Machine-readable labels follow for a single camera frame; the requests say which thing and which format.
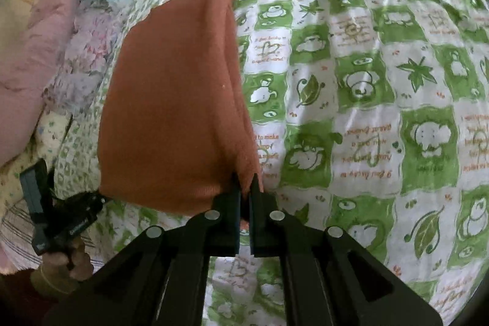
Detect rust red knit sweater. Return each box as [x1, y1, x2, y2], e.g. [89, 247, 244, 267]
[98, 0, 260, 215]

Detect person's left hand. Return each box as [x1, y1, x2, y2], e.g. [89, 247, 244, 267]
[30, 237, 94, 298]

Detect plaid striped cloth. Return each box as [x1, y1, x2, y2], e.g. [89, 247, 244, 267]
[1, 200, 108, 271]

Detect cream floral sheet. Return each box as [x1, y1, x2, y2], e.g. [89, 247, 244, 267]
[1, 111, 72, 218]

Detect pastel floral pillow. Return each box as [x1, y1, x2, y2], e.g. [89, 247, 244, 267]
[42, 0, 133, 118]

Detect pink quilted blanket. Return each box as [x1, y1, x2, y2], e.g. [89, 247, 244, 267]
[1, 0, 78, 165]

